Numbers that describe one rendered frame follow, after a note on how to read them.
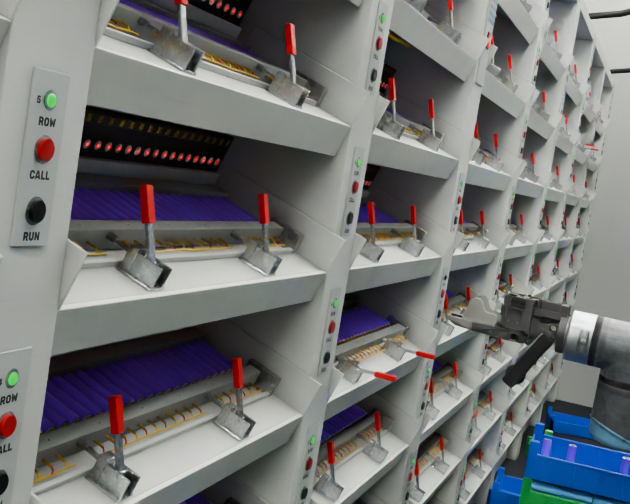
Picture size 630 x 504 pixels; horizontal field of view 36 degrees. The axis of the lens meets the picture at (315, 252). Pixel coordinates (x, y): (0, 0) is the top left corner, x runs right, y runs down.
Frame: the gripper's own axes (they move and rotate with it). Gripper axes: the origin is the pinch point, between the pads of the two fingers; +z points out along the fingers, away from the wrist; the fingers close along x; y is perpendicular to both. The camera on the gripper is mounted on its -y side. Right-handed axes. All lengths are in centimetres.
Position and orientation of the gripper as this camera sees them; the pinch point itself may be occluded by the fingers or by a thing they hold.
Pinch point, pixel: (455, 320)
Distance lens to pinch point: 181.3
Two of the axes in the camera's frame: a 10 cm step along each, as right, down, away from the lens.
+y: 1.7, -9.8, -0.9
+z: -9.2, -2.0, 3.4
